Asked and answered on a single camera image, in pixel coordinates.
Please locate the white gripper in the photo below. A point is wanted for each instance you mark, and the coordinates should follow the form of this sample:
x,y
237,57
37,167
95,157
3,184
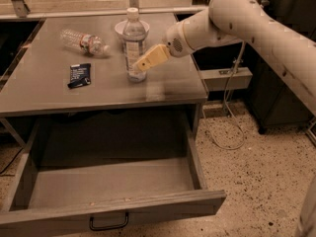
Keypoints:
x,y
175,40

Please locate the blue label plastic water bottle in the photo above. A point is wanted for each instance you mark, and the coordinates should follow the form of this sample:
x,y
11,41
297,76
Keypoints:
x,y
133,49

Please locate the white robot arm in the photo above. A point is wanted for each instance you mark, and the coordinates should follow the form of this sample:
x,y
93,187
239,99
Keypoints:
x,y
270,181

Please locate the clear plastic bottle red label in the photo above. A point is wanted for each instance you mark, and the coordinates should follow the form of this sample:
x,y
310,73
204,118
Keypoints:
x,y
85,43

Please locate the open grey top drawer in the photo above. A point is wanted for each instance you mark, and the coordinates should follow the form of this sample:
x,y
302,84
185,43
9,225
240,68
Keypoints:
x,y
141,162

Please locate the white ceramic bowl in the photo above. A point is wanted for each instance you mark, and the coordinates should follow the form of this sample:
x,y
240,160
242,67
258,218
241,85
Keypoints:
x,y
119,27

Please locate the dark blue snack packet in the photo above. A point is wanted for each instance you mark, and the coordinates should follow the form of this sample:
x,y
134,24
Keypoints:
x,y
79,75

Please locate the grey cabinet table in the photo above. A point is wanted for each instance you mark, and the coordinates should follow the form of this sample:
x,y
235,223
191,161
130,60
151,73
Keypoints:
x,y
38,84

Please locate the black drawer handle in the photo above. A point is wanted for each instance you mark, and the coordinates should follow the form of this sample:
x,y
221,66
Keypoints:
x,y
108,222

